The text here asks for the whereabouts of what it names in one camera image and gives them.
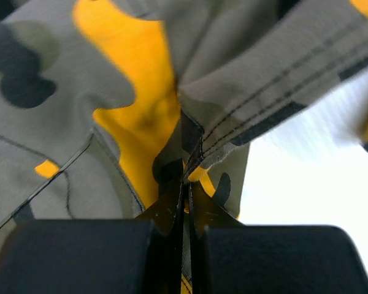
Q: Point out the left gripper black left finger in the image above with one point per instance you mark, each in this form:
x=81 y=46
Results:
x=139 y=255

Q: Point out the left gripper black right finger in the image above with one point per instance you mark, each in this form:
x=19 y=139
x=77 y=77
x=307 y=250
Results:
x=230 y=257

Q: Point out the camouflage cargo trousers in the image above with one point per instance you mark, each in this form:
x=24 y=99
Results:
x=104 y=103

